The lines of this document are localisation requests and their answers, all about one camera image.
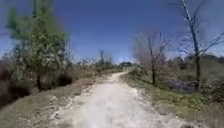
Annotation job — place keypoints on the distant row of trees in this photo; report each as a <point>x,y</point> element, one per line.
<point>103,63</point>

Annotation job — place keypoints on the small bare tree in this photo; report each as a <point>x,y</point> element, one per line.
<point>153,63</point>

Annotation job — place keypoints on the dry grass verge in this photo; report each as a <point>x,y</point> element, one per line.
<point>30,106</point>

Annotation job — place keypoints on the grass verge with brush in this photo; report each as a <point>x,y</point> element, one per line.
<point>180,96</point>

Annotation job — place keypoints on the pale gravel path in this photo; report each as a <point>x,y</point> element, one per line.
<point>110,103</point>

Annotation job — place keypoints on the tall bare tree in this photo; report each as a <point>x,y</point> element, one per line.
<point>196,50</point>

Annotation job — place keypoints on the green leafy tree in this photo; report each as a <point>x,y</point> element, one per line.
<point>45,40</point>

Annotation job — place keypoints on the dark bushes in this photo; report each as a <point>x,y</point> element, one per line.
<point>16,88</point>

